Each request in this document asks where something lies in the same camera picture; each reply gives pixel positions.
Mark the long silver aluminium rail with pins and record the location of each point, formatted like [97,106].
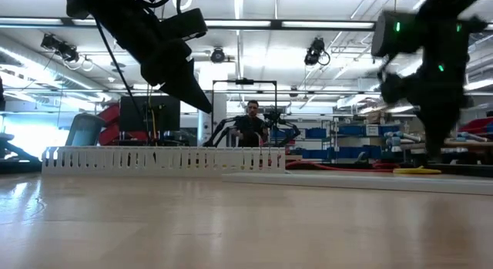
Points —
[366,182]

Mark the black monitor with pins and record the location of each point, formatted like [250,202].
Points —
[135,115]

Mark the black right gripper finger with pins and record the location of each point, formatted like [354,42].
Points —
[437,134]

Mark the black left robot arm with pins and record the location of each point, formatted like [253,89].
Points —
[111,11]

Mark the black overhead camera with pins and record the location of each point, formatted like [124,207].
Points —
[218,56]
[316,51]
[59,47]

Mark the person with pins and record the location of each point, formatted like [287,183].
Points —
[250,130]

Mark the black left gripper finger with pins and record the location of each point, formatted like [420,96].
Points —
[188,91]

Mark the blue storage bin shelf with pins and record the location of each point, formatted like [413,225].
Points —
[346,145]

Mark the black background robot arm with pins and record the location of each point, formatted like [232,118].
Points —
[283,126]
[219,132]

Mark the grey mesh office chair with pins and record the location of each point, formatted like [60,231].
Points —
[84,132]

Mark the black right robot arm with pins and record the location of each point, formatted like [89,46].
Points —
[450,1]

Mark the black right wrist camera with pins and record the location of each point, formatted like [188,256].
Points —
[393,88]

